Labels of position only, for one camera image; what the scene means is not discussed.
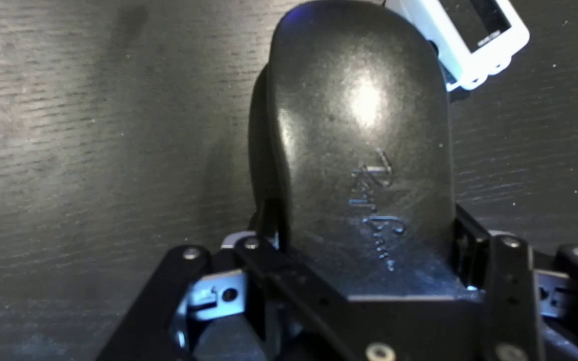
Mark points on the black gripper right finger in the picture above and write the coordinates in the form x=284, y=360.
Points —
x=521, y=302

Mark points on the small white clip device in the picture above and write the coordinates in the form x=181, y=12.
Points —
x=477, y=51

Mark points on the black glasses case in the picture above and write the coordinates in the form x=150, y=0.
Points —
x=362, y=147

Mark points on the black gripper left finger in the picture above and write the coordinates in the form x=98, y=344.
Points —
x=170, y=302

